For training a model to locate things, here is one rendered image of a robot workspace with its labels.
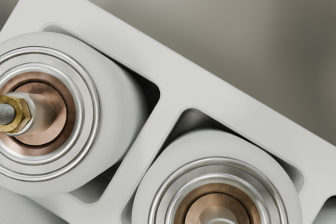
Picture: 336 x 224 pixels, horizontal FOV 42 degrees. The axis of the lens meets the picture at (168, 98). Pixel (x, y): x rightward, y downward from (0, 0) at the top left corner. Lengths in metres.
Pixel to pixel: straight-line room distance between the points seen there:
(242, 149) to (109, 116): 0.08
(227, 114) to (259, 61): 0.20
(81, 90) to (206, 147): 0.08
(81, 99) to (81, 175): 0.04
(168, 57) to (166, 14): 0.19
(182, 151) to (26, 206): 0.14
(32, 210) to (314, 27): 0.35
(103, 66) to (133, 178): 0.10
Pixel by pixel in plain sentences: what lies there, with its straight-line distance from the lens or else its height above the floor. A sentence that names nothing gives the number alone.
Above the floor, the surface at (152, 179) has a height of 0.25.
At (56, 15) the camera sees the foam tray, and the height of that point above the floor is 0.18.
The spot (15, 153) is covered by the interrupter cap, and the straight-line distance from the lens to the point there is 0.26.
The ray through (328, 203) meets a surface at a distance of 0.39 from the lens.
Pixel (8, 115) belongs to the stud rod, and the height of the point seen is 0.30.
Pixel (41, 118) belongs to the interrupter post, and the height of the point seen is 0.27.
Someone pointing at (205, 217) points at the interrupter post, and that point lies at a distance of 0.23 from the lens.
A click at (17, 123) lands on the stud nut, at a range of 0.22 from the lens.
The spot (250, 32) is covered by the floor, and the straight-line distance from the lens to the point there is 0.50.
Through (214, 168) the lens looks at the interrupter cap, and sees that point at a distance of 0.24.
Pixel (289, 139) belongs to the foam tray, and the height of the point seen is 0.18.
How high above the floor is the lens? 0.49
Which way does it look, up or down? 86 degrees down
